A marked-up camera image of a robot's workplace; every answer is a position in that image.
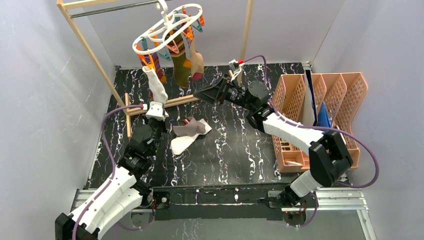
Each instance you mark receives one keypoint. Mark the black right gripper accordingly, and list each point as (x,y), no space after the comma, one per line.
(224,93)

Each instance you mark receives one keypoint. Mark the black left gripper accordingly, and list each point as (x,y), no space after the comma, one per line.
(156,122)

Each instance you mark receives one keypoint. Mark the white fluffy sock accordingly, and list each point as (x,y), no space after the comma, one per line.
(179,144)
(158,92)

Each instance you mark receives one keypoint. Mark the grey sock with red stripes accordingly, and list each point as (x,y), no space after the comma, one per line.
(190,127)

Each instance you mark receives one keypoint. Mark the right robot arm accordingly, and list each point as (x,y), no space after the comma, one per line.
(328,155)

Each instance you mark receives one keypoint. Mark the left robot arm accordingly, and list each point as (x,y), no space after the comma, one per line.
(122,192)

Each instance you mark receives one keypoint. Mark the white plastic clip hanger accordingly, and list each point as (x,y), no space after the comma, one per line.
(173,23)

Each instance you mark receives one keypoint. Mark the beige purple striped sock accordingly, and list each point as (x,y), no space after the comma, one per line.
(197,62)

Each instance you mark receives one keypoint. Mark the maroon yellow striped sock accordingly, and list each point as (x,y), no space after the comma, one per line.
(153,60)

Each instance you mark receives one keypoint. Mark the olive striped sock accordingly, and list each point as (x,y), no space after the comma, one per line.
(181,64)

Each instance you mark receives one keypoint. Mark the white board in organizer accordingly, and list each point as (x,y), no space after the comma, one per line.
(308,116)

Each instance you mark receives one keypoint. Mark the blue folder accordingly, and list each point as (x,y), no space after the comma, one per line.
(323,119)

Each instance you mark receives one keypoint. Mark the orange plastic desk organizer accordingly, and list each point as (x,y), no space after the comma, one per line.
(338,97)

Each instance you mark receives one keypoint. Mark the metal hanging rod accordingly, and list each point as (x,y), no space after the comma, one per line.
(113,9)

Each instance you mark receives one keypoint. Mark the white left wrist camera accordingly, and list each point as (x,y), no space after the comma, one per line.
(156,110)

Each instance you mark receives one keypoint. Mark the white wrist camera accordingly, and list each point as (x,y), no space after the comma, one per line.
(236,67)
(156,110)

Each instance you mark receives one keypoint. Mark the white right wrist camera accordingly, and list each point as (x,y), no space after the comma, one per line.
(236,67)

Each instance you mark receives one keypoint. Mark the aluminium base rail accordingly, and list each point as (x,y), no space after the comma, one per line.
(334,198)

